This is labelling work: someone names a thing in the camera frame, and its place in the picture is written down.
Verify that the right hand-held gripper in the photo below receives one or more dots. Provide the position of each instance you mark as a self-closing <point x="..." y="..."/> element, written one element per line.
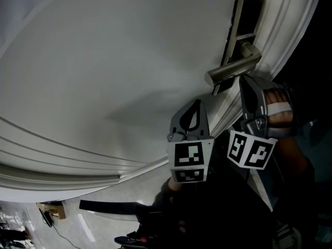
<point x="251" y="105"/>

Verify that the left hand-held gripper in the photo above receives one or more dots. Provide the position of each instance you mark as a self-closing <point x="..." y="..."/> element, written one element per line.
<point x="190" y="153"/>

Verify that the black silver door lock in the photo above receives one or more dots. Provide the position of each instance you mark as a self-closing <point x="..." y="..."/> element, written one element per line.
<point x="237" y="30"/>

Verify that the person's right forearm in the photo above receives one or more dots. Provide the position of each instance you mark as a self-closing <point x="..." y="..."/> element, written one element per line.
<point x="291" y="157"/>

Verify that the person's left forearm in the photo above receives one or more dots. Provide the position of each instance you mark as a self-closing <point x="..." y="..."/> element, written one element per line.
<point x="174" y="185"/>

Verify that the white panelled door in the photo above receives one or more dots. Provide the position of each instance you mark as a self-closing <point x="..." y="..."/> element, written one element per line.
<point x="103" y="61"/>

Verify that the person's right hand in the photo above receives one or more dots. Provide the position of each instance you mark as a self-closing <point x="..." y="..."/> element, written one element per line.
<point x="281" y="118"/>

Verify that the person's dark clothing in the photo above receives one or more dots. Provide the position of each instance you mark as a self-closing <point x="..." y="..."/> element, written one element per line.
<point x="228" y="211"/>

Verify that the black red device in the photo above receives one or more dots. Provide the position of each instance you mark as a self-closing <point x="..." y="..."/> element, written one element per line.
<point x="135" y="240"/>

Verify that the small wooden block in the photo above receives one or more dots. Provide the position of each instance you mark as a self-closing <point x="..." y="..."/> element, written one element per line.
<point x="59" y="210"/>

